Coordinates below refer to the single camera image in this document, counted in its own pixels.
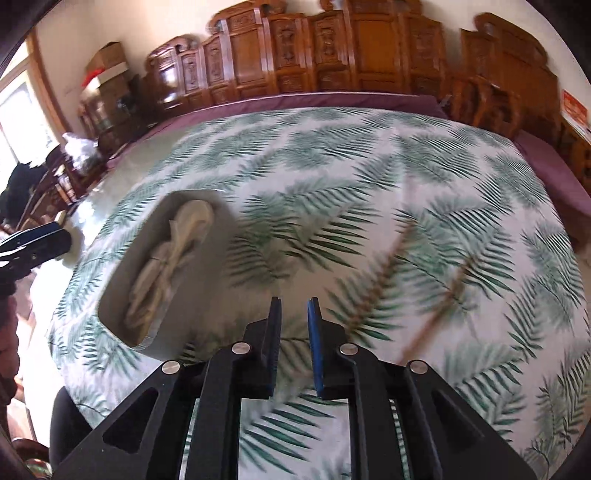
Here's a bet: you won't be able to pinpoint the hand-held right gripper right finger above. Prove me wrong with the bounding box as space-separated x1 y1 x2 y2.
307 298 539 480

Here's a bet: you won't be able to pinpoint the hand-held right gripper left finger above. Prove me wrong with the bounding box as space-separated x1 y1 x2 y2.
52 296 283 480

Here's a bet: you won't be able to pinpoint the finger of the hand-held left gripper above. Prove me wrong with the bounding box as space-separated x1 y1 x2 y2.
0 222 73 280

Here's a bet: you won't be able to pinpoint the grey utensil tray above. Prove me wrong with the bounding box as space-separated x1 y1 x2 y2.
98 188 242 363

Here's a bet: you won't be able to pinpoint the small cream spoon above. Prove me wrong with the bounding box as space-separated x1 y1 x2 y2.
126 244 185 332

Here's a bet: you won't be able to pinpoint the person's left forearm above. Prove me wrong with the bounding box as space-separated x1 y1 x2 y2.
0 286 20 407

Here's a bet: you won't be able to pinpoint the black cloth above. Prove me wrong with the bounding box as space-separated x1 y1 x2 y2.
0 161 52 223

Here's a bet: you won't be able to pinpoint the brown wooden chopstick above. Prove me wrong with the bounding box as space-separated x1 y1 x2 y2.
345 220 416 332
398 255 478 361

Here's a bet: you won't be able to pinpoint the white plastic bag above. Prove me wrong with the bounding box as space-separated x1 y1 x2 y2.
62 132 100 168

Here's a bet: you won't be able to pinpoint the dark wooden cabinet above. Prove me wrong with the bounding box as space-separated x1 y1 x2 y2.
78 76 154 155

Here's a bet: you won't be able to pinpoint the black chair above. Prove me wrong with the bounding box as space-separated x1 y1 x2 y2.
50 385 94 463

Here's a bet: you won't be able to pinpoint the leaf print tablecloth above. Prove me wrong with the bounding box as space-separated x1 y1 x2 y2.
48 107 585 480

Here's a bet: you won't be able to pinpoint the cardboard boxes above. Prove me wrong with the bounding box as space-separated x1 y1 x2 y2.
82 42 131 89

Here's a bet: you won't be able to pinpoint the wooden chair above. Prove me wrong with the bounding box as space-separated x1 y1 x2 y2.
449 76 523 139

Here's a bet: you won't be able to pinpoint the window with wooden frame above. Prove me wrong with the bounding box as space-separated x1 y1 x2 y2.
0 32 70 162

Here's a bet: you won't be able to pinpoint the red wall poster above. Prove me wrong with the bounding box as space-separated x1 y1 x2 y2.
561 90 590 128

